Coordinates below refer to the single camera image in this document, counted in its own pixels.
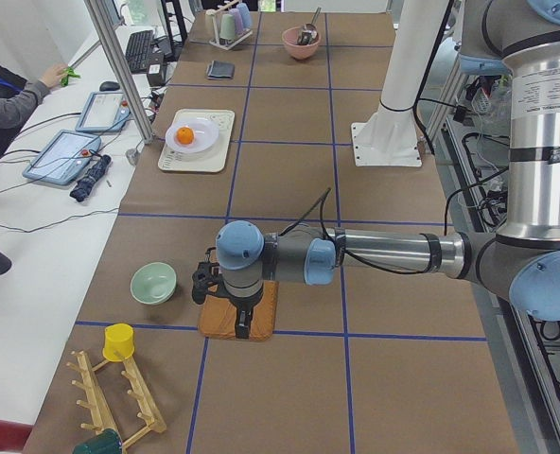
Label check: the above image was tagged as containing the yellow cup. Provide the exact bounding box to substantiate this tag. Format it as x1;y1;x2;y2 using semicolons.
102;323;135;362

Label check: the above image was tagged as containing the small metal cylinder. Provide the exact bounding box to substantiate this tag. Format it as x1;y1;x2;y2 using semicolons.
125;148;139;166

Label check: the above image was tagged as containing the pink bowl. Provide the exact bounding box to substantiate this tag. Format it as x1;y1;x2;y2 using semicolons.
281;26;322;61

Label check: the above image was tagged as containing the folded dark blue umbrella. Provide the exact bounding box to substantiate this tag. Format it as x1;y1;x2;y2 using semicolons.
70;155;112;202

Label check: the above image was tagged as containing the small black box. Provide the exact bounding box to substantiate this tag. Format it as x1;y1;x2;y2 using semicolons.
147;63;166;87

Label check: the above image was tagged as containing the blue teach pendant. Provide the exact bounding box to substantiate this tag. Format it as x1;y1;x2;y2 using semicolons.
76;91;130;133
23;130;101;186

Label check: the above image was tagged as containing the near blue teach pendant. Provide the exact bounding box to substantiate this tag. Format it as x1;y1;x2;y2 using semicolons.
23;130;101;186

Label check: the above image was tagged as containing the white plate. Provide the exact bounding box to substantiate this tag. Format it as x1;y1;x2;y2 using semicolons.
165;117;219;154

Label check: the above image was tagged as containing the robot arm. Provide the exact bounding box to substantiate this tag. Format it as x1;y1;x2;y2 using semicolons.
192;1;560;339

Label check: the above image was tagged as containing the green cup on rack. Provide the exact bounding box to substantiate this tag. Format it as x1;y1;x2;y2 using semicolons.
219;13;236;42

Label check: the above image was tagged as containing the black computer mouse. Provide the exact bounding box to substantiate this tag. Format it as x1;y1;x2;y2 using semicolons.
99;81;120;92

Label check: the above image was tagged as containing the white wire cup rack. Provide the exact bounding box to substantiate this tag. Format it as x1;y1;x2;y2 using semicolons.
205;0;253;50

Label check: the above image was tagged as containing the person hand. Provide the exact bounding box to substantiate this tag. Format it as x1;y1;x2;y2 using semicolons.
39;63;68;89

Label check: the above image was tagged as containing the far blue teach pendant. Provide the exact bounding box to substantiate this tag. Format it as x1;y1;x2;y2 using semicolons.
76;91;130;133

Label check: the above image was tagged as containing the orange fruit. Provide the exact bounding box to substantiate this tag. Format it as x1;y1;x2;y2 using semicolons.
175;126;195;146

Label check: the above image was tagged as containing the wooden cup rack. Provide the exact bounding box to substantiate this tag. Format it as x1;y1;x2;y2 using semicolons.
66;350;167;453

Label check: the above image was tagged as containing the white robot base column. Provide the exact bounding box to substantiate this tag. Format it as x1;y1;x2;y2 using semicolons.
351;0;452;167

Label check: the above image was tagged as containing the grey folded cloth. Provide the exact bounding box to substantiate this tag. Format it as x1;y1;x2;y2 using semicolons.
206;61;235;79

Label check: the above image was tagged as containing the green bowl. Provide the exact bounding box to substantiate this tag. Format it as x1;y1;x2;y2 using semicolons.
130;262;177;306

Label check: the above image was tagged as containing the black keyboard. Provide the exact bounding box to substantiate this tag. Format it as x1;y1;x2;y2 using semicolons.
125;30;154;74

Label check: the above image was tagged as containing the metal scoop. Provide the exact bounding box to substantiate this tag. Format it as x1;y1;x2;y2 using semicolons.
297;7;322;45

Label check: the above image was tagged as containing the dark green cup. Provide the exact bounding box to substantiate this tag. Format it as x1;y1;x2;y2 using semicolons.
72;428;123;454

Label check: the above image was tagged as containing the green plastic toy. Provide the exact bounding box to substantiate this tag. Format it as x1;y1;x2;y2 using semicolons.
60;67;80;87

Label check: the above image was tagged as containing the cream bear tray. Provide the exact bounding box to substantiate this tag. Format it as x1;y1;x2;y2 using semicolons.
158;109;235;173

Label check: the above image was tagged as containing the aluminium frame post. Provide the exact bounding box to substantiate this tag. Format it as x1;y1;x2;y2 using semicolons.
84;0;154;145

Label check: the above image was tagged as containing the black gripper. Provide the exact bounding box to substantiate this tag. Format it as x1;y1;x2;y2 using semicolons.
229;295;261;340

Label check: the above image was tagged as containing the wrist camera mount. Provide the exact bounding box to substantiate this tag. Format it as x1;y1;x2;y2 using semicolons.
191;247;226;305

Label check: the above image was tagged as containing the wooden cutting board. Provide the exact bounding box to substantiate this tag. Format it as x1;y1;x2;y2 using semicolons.
198;281;279;341

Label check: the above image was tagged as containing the person at desk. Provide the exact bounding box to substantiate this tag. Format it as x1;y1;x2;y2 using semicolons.
0;65;50;156

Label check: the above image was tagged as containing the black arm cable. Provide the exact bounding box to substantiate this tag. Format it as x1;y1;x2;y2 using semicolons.
279;186;432;275

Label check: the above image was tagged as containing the red object at edge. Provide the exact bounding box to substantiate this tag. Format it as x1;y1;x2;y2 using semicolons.
0;420;33;453

